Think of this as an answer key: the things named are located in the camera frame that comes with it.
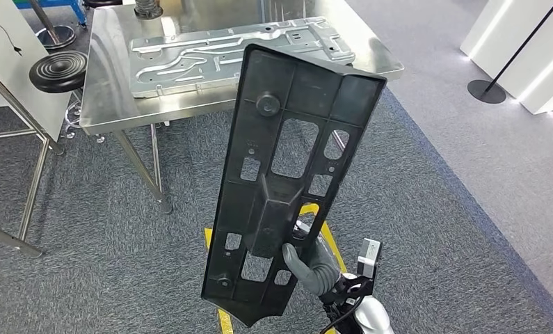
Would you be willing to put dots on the white board panel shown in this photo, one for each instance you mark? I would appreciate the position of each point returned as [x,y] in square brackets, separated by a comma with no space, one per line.
[18,92]

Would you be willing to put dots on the steel tube table frame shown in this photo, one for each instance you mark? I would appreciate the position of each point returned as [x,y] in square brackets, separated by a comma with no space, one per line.
[9,239]

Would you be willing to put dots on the black round stool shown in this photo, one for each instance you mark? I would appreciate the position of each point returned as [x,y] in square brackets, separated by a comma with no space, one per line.
[58,71]
[102,3]

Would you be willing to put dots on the stainless steel workbench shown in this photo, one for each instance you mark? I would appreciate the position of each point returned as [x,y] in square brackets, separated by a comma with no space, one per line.
[110,101]

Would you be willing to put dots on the black plastic car part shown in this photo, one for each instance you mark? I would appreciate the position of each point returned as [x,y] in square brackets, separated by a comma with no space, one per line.
[267,73]

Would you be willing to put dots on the stamped sheet metal panel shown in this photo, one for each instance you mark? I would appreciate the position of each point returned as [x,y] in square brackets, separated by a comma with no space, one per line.
[188,60]

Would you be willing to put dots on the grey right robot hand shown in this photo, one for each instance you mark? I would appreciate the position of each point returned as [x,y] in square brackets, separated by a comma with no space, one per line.
[322,258]

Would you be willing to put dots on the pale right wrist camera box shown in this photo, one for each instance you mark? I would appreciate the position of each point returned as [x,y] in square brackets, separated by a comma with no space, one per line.
[369,256]

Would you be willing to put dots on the stool with chrome base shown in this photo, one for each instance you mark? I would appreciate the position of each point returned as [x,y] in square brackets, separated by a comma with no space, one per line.
[57,37]

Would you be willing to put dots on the blue metal frame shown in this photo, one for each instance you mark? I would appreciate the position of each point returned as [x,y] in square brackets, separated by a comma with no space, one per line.
[79,14]

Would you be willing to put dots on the white lit display wall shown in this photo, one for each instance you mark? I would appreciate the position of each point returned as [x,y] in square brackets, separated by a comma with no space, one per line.
[548,46]

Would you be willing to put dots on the black stanchion with round base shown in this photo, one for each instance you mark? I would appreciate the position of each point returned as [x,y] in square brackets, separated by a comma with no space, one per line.
[486,92]

